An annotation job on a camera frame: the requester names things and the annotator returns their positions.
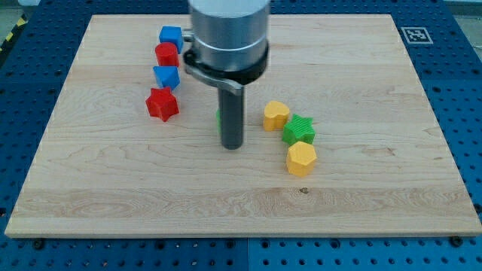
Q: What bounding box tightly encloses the black clamp with lever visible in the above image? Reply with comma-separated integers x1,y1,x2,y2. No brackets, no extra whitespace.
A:
183,43,270,96

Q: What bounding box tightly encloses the silver robot arm cylinder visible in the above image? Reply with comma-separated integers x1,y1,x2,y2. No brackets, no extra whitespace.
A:
188,0,270,72

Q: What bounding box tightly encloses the wooden board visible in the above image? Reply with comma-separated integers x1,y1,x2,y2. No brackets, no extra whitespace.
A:
5,14,481,239

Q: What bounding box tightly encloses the green star block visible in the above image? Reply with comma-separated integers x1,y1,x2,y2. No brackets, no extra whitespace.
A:
282,114,316,146

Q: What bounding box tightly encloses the green circle block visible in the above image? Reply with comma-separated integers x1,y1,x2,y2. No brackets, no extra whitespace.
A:
215,109,221,134

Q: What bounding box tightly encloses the blue cube block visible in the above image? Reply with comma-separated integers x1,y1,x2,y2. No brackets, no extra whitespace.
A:
159,26,184,54

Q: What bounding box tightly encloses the red star block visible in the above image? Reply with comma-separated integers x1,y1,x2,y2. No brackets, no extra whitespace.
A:
145,87,180,122

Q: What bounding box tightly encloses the red cylinder block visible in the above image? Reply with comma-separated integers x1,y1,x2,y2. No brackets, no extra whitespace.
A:
154,42,180,67

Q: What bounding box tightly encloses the yellow hexagon block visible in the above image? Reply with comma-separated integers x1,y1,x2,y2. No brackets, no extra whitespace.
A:
286,142,317,177

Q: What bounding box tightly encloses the yellow heart block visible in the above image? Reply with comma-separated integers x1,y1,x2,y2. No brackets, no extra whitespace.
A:
263,101,290,132

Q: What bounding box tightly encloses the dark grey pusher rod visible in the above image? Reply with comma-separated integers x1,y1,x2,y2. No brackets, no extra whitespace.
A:
218,89,245,150

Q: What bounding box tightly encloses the blue triangle block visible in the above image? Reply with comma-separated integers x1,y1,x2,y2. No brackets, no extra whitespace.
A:
153,66,180,90

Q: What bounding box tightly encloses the white fiducial marker tag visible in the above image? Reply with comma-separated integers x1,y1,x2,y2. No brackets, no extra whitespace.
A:
401,26,433,44

